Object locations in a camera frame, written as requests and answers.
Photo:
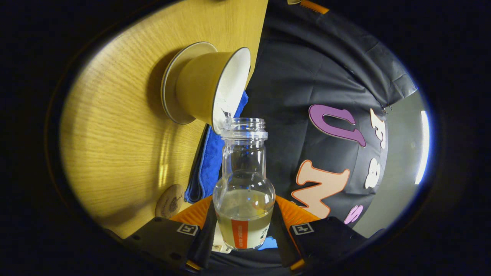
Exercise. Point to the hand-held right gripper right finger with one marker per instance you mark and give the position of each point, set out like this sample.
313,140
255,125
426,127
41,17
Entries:
282,245

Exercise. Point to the cream saucer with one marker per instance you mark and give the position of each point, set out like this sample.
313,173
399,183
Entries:
170,84

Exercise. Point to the round cork coaster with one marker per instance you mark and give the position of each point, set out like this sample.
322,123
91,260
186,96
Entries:
168,201

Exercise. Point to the cream teacup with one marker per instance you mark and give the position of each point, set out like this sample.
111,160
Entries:
199,84

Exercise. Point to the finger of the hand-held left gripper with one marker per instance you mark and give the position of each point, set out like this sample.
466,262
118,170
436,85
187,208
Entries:
312,6

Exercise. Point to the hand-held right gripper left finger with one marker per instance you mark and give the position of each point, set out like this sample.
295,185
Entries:
203,241

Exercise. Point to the clear water bottle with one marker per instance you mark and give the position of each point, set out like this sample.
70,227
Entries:
243,214

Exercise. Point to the blue towel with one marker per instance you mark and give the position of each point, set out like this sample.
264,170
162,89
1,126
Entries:
209,165

